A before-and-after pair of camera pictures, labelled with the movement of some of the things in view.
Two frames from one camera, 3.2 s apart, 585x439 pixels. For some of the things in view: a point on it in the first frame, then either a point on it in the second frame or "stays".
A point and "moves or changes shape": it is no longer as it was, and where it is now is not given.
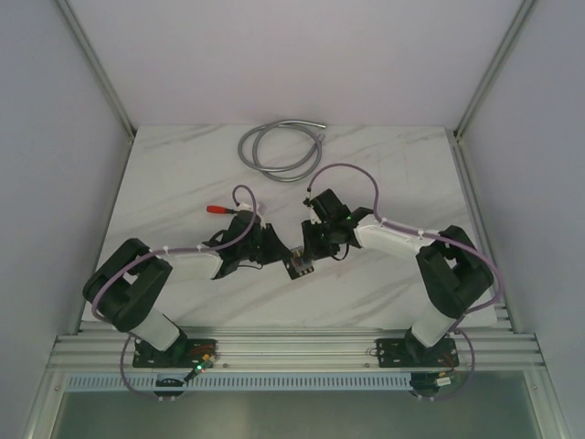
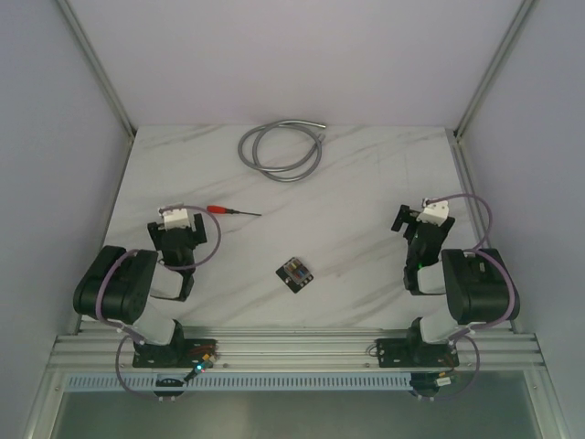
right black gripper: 311,246 → 406,215
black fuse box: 298,263 moves or changes shape
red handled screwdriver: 219,209 stays
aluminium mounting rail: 340,346 stays
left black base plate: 183,353 stays
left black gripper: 267,244 → 197,227
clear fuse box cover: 301,261 → 296,270
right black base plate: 411,353 stays
